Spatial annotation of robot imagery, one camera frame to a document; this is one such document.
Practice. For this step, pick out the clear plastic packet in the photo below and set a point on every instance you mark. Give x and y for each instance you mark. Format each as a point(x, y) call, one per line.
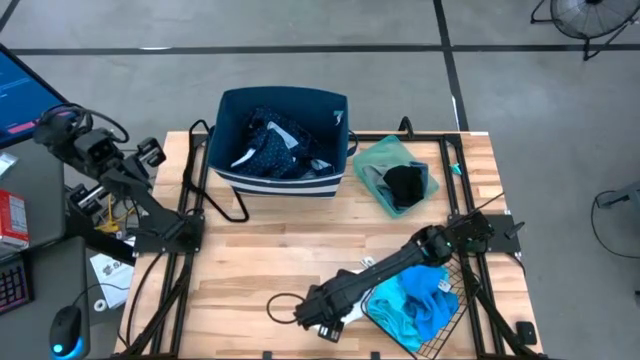
point(6, 162)

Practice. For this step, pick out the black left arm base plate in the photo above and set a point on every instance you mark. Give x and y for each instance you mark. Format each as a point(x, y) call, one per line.
point(190, 240)

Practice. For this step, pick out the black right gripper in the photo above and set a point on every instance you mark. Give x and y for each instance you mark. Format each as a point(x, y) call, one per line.
point(330, 302)

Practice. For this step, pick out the white teal bin tag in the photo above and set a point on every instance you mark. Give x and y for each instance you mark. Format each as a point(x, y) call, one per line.
point(339, 117)

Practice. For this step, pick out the bright blue cloth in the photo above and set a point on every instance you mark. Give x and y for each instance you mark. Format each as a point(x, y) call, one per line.
point(425, 300)

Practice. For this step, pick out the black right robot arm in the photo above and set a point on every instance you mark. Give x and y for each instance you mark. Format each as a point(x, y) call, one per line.
point(400, 260)

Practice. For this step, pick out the computer monitor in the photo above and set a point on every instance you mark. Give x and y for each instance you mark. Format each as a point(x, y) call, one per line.
point(20, 100)

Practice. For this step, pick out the black aluminium table frame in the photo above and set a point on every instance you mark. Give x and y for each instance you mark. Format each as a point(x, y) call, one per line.
point(435, 137)

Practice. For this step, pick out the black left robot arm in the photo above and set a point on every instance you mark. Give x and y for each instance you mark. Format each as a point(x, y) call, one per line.
point(160, 217)

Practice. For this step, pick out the white cloth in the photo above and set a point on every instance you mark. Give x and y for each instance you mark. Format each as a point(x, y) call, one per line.
point(359, 314)

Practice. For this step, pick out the black cloth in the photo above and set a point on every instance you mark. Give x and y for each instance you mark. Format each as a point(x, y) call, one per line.
point(405, 185)

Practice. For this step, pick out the grey desk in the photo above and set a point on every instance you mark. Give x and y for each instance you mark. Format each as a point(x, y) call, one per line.
point(45, 225)

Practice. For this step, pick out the black computer mouse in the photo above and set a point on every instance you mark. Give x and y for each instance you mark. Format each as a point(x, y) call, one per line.
point(65, 330)

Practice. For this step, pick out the red cardboard box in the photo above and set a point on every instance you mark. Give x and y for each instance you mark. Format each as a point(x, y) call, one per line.
point(12, 220)

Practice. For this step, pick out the black keyboard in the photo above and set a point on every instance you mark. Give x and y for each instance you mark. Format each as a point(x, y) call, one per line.
point(12, 285)

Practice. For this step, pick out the small white cloth tag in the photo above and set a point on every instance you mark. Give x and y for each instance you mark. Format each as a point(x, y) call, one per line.
point(368, 262)
point(445, 286)

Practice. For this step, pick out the small teal clip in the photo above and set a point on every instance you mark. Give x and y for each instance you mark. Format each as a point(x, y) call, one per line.
point(456, 169)

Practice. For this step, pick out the grey cloth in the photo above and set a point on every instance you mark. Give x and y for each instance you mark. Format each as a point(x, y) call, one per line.
point(374, 180)

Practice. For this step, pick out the black floor fan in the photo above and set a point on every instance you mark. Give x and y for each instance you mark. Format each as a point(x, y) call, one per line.
point(590, 17)

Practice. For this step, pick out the navy fabric storage bin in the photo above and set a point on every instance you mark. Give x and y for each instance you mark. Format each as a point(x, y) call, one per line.
point(280, 189)

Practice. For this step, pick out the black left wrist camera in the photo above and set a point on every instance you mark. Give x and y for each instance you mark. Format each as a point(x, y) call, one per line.
point(102, 147)

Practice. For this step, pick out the grey chair base leg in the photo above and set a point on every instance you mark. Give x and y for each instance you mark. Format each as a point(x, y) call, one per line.
point(620, 196)

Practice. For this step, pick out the white tape roll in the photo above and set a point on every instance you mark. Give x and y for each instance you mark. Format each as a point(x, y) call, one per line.
point(99, 301)

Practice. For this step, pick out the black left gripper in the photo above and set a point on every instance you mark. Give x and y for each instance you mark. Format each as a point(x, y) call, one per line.
point(125, 177)

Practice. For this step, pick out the white paper sheet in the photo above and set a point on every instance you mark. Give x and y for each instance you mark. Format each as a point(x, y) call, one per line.
point(112, 280)

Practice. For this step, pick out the teal mesh-lined shorts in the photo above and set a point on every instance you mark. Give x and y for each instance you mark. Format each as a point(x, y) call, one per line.
point(387, 310)

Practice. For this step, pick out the navy dotted cloth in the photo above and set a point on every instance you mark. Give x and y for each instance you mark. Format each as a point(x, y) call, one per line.
point(272, 155)

